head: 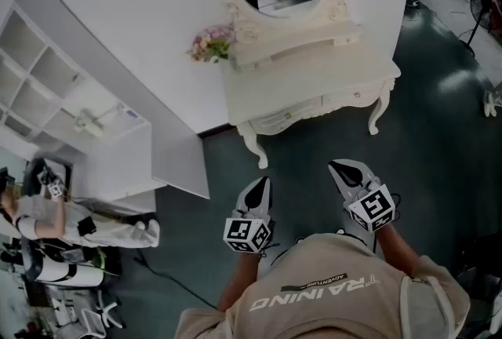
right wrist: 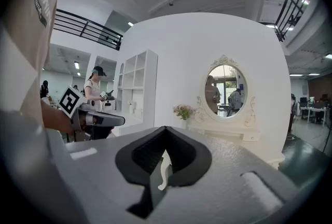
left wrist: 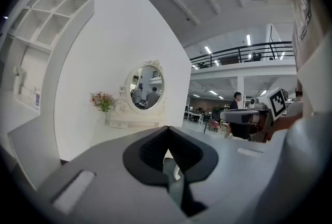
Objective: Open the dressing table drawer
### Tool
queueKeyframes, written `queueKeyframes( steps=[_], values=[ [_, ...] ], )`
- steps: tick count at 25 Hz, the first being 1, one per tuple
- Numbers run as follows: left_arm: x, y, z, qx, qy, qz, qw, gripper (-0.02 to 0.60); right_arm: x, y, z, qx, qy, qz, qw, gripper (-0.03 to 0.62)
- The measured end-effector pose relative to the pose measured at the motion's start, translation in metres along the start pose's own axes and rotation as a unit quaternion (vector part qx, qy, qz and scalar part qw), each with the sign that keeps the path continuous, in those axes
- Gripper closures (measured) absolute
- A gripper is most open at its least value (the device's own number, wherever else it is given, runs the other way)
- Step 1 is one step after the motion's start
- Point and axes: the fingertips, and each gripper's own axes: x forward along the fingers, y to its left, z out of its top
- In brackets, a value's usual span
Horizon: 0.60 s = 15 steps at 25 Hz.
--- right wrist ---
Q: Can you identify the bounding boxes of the black metal railing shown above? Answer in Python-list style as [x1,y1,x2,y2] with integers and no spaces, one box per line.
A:
[53,9,124,51]
[274,0,315,43]

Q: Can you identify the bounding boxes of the white cubby bookshelf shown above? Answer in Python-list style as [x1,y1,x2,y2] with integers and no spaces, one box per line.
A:
[116,49,159,128]

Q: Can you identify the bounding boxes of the white office desk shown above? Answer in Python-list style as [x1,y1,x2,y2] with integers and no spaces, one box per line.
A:
[299,105,332,128]

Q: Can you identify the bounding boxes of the beige t-shirt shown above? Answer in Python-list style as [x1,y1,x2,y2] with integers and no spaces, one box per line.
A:
[4,0,78,130]

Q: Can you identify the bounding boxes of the pink flower bouquet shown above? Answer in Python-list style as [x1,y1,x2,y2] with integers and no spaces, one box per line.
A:
[173,104,197,121]

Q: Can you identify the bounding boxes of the white dressing table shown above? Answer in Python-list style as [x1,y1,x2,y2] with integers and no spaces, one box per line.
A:
[157,123,286,191]

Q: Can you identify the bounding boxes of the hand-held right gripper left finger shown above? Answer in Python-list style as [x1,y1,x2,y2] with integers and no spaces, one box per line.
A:
[115,125,167,187]

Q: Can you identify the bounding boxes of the oval mirror white ornate frame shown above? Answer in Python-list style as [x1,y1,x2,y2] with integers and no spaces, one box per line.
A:
[194,54,257,128]

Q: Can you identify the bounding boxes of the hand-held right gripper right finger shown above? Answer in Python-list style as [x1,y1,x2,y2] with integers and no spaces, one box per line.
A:
[165,125,213,187]

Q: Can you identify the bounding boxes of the person's left forearm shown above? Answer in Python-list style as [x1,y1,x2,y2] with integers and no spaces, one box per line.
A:
[40,100,75,136]

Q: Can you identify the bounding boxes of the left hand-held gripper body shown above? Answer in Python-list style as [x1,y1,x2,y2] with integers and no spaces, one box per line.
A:
[57,85,126,141]

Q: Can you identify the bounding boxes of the white appliance black panel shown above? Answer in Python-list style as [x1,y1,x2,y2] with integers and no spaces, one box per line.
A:
[103,96,117,113]

